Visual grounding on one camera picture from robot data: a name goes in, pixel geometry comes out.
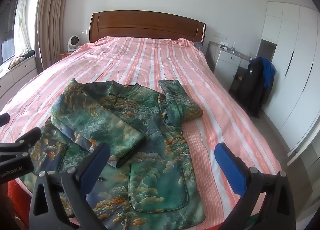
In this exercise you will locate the dark jacket on chair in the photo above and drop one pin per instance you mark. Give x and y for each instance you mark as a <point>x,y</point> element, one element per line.
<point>250,87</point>

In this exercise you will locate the pink striped bed sheet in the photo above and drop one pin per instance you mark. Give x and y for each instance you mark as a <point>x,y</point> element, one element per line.
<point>150,57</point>

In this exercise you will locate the clear bottle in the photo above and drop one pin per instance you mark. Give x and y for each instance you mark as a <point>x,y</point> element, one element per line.
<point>233,47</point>

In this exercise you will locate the white wardrobe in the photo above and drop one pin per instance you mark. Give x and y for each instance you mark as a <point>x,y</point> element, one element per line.
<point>295,70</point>

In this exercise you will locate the small white fan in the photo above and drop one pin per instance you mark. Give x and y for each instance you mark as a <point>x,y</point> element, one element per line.
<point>73,42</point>

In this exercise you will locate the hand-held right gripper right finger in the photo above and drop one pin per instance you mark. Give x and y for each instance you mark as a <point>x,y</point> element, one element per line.
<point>230,170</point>

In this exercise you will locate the red cloth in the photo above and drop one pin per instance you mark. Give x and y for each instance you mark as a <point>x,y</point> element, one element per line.
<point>20,195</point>

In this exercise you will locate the green landscape print jacket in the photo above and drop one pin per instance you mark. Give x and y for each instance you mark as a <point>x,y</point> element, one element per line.
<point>150,132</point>

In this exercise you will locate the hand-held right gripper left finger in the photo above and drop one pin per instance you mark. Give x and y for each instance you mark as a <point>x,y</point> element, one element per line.
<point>96,165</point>

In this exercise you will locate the patterned cushion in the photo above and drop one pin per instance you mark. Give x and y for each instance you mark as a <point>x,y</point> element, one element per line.
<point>16,61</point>

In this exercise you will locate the beige curtain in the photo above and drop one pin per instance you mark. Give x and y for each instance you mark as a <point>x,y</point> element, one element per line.
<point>50,20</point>

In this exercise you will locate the wooden nightstand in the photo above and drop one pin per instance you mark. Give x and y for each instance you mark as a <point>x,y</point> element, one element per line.
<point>65,55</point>

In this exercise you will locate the white window seat cabinet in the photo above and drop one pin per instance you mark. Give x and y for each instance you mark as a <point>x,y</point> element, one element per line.
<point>20,74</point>

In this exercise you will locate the wooden headboard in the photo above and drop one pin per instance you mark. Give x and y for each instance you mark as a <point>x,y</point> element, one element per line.
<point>145,24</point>

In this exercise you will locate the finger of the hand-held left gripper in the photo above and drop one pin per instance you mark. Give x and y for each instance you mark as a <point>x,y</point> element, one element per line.
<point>26,138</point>
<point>3,118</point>

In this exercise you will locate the white sheer curtain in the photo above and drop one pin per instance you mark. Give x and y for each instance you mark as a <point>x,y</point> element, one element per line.
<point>22,25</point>

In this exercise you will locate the window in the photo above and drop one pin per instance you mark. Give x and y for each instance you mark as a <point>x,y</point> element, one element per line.
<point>6,32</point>

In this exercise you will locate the white dresser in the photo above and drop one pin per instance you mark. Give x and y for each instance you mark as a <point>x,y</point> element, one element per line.
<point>226,66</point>

